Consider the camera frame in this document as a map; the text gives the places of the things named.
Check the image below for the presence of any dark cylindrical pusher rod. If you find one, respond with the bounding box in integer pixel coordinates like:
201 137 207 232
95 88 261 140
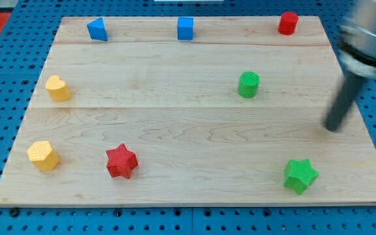
323 71 367 132

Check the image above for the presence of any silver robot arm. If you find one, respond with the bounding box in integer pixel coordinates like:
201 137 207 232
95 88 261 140
323 0 376 132

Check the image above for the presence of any green star block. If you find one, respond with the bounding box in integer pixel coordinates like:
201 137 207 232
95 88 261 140
283 159 319 195

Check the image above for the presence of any red star block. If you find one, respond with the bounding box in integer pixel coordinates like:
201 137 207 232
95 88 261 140
106 144 138 179

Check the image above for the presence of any red cylinder block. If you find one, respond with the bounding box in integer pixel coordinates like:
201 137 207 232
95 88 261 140
277 12 299 35

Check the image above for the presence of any green cylinder block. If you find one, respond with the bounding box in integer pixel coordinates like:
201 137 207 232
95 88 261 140
237 71 260 99

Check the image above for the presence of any wooden board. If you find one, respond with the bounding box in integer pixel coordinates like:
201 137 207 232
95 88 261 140
0 16 376 208

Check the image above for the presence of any blue cube block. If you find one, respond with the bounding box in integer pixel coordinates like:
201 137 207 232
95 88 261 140
177 17 194 40

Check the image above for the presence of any blue triangle block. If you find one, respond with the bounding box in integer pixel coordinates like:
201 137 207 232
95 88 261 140
87 18 108 41

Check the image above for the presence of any yellow heart block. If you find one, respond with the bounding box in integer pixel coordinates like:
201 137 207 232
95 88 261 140
45 74 72 102

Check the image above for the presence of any yellow hexagon block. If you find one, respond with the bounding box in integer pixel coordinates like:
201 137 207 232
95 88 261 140
26 140 60 172

